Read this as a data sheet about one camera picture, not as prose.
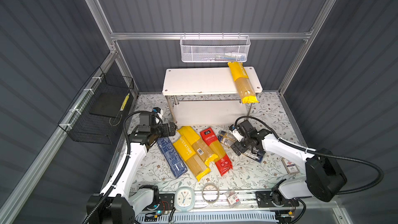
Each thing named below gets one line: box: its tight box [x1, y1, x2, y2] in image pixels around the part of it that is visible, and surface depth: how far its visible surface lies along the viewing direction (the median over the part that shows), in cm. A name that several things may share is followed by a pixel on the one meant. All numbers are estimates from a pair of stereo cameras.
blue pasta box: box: [156, 136, 189, 179], surface depth 86 cm
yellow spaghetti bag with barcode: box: [176, 126, 219, 166], surface depth 93 cm
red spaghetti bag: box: [200, 127, 233, 177], surface depth 90 cm
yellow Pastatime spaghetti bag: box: [227, 61, 260, 104], surface depth 74 cm
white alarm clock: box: [174, 186, 196, 213], surface depth 74 cm
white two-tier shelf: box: [161, 66, 263, 125], surface depth 85 cm
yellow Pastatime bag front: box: [172, 135, 211, 182], surface depth 86 cm
